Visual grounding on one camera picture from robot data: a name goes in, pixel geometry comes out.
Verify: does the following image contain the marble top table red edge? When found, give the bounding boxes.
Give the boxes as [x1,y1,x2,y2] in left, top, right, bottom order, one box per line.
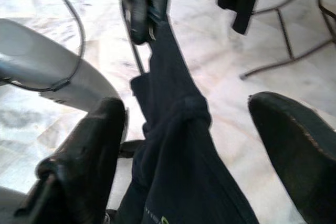
[240,0,336,79]

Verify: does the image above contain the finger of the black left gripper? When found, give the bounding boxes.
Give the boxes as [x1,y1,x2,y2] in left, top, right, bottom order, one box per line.
[124,0,149,44]
[147,0,171,41]

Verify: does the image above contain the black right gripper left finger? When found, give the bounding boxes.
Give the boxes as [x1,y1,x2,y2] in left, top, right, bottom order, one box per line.
[15,97,130,224]

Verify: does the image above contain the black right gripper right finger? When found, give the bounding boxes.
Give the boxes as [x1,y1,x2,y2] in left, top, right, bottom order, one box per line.
[248,91,336,224]

